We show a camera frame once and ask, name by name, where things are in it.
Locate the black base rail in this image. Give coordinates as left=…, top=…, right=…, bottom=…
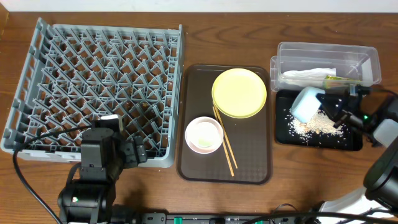
left=111, top=204, right=312, bottom=224

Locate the clear plastic waste bin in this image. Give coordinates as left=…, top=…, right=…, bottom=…
left=270, top=42, right=382, bottom=93

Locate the green yellow snack wrapper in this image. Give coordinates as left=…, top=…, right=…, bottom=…
left=322, top=75, right=361, bottom=89

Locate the spilled rice pile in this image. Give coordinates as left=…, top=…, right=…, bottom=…
left=284, top=110, right=345, bottom=142

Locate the black rectangular tray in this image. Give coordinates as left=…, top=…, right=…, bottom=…
left=275, top=90, right=363, bottom=151

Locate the light blue bowl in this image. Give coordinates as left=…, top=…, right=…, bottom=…
left=291, top=86, right=325, bottom=123

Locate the left wooden chopstick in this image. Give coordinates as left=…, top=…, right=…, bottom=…
left=212, top=105, right=234, bottom=177

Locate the white napkin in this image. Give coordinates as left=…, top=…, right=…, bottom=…
left=280, top=68, right=336, bottom=87

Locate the grey plastic dish rack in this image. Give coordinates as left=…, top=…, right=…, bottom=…
left=1, top=19, right=184, bottom=168

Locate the yellow round plate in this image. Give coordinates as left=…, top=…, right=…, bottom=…
left=211, top=68, right=267, bottom=119

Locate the brown plastic serving tray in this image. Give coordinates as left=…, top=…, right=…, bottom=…
left=176, top=65, right=274, bottom=185

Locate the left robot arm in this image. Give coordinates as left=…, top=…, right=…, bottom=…
left=58, top=114, right=147, bottom=223

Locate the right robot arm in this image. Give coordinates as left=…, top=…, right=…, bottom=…
left=317, top=86, right=397, bottom=218

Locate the pink shallow bowl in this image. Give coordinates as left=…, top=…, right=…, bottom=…
left=185, top=116, right=224, bottom=154

